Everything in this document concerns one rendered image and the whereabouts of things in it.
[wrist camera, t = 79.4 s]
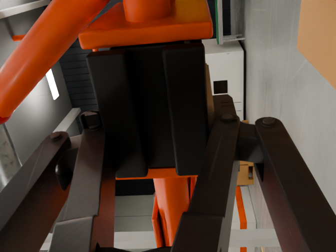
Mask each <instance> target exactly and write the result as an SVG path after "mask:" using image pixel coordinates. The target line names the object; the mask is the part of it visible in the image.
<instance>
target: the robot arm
mask: <svg viewBox="0 0 336 252"><path fill-rule="evenodd" d="M205 70H206V91H207V113H208V134H209V139H208V142H207V146H206V149H205V153H204V156H203V159H202V163H201V166H200V170H199V173H198V176H197V180H196V183H195V187H194V190H193V194H192V197H191V200H190V204H189V207H188V211H187V212H183V213H182V215H181V218H180V221H179V224H178V227H177V231H176V234H175V237H174V240H173V243H172V246H162V247H158V248H154V249H150V250H146V251H142V252H228V250H229V242H230V234H231V227H232V219H233V211H234V203H235V195H236V187H237V180H238V172H239V171H240V161H245V162H251V163H253V166H254V169H255V172H256V175H257V178H258V181H259V184H260V187H261V190H262V193H263V196H264V199H265V202H266V205H267V208H268V211H269V214H270V217H271V220H272V223H273V226H274V229H275V232H276V235H277V238H278V241H279V244H280V247H281V250H282V252H336V215H335V213H334V211H333V210H332V208H331V206H330V204H329V203H328V201H327V199H326V197H325V196H324V194H323V192H322V191H321V189H320V187H319V185H318V184H317V182H316V180H315V178H314V177H313V175H312V173H311V171H310V170H309V168H308V166H307V165H306V163H305V161H304V159H303V158H302V156H301V154H300V152H299V151H298V149H297V147H296V145H295V144H294V142H293V140H292V139H291V137H290V135H289V133H288V132H287V130H286V128H285V126H284V125H283V123H282V122H281V121H280V120H279V119H277V118H274V117H261V118H259V119H257V120H256V121H255V124H249V123H244V122H242V121H240V117H239V116H237V113H236V110H235V106H234V102H233V98H232V97H231V96H230V95H228V94H220V95H213V94H212V86H211V79H210V71H209V65H208V64H207V63H206V64H205ZM79 120H80V123H81V127H82V134H80V135H77V136H73V137H69V134H68V133H67V132H66V131H56V132H53V133H51V134H49V135H48V136H47V137H45V138H44V140H43V141H42V142H41V143H40V145H39V146H38V147H37V148H36V149H35V151H34V152H33V153H32V154H31V156H30V157H29V158H28V159H27V160H26V162H25V163H24V164H23V165H22V166H21V168H20V169H19V170H18V171H17V173H16V174H15V175H14V176H13V177H12V179H11V180H10V181H9V182H8V183H7V185H6V186H5V187H4V188H3V190H2V191H1V192H0V252H39V251H40V249H41V247H42V245H43V244H44V242H45V240H46V238H47V236H48V234H49V232H50V231H51V229H52V227H53V225H54V223H55V221H56V219H57V218H58V216H59V214H60V212H61V210H62V208H63V206H64V205H65V203H66V201H67V203H66V207H65V212H64V217H63V220H62V221H58V222H56V223H55V226H54V229H53V233H52V237H51V241H50V245H49V249H48V252H132V251H127V250H123V249H119V248H114V231H115V192H116V170H115V166H114V164H112V160H111V156H110V152H109V148H108V139H107V135H106V133H105V132H104V129H103V125H102V121H101V117H100V113H99V110H98V109H92V110H88V111H86V112H83V113H82V114H81V115H80V116H79Z"/></svg>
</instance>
